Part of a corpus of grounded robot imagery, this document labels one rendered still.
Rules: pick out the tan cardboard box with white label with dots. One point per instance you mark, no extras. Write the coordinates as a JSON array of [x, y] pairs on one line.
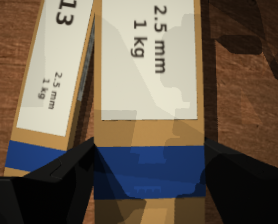
[[149, 163]]

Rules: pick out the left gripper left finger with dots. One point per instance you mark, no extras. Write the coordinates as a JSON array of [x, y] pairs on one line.
[[62, 195]]

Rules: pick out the white welding electrode pack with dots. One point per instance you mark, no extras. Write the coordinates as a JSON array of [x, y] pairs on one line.
[[53, 84]]

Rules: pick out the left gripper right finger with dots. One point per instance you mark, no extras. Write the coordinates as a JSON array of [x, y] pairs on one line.
[[244, 189]]

